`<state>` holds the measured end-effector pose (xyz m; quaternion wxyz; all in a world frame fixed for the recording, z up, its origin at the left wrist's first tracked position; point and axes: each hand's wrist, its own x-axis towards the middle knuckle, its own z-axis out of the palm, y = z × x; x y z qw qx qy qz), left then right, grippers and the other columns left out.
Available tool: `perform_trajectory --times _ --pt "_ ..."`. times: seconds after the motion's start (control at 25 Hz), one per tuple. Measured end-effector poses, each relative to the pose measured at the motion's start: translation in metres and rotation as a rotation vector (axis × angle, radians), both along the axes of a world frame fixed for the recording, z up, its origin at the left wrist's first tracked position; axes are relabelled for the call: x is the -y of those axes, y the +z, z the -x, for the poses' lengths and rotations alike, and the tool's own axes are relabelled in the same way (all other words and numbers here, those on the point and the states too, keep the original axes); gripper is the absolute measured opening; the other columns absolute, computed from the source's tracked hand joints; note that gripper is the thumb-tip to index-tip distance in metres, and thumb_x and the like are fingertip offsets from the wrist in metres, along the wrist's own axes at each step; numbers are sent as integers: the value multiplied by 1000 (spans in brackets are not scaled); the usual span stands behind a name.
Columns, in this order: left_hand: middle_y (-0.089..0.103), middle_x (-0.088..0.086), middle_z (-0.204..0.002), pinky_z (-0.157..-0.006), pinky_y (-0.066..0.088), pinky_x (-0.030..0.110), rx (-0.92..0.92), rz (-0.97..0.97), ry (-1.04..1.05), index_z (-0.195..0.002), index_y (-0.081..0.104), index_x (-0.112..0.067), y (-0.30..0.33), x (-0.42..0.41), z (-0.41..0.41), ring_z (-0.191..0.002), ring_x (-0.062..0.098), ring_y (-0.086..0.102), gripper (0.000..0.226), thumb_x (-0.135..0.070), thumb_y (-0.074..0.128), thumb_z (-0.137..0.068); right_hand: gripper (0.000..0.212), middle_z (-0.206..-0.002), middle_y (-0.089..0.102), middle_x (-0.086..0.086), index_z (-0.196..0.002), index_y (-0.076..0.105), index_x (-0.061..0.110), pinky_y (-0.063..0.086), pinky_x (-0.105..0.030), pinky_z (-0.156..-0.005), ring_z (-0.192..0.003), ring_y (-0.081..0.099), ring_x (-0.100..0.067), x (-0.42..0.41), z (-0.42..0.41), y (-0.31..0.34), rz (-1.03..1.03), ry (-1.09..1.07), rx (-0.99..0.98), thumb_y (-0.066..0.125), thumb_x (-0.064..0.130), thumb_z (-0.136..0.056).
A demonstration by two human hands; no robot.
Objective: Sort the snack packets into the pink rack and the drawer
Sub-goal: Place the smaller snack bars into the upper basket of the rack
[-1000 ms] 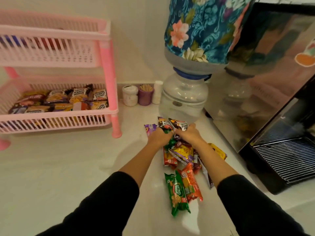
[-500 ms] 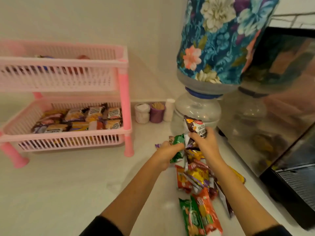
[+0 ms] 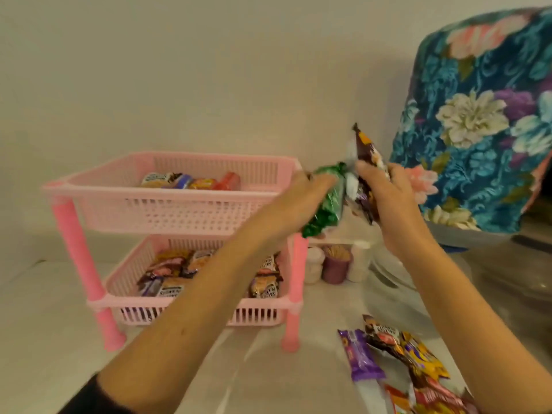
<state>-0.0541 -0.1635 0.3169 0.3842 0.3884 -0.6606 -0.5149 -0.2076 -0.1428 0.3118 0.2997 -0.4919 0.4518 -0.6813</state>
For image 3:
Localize person's right hand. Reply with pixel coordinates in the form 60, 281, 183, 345
354, 160, 432, 260

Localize purple biscuit packet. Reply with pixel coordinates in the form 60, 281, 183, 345
338, 328, 386, 383

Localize blue floral fabric cover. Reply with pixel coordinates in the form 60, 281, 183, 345
389, 7, 552, 234

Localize pile of assorted snack packets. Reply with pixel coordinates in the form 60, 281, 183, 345
362, 314, 480, 414

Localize person's right forearm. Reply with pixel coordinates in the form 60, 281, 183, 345
398, 239, 552, 414

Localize person's left forearm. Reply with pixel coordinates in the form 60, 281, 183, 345
97, 219, 298, 414

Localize purple toothpick cup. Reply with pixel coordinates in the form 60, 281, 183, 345
321, 244, 354, 285

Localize clear water jug blue cap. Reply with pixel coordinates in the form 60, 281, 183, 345
424, 219, 514, 254

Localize green snack packet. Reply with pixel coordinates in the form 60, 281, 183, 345
301, 162, 348, 239

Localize red biscuit snack packet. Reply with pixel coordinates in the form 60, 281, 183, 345
215, 171, 242, 191

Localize pink two-tier plastic rack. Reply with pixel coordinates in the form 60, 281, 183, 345
42, 151, 309, 353

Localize person's left hand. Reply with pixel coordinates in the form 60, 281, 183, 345
269, 170, 339, 246

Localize white salt shaker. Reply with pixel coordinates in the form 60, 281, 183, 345
346, 241, 373, 283

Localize small white jar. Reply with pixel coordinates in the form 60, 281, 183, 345
304, 246, 325, 284

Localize rows of mixed snack packets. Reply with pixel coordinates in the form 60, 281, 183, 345
137, 248, 283, 299

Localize black left sleeve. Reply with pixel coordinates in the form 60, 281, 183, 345
58, 374, 126, 414

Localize dark brown snack packet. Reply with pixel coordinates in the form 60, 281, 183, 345
344, 122, 391, 225

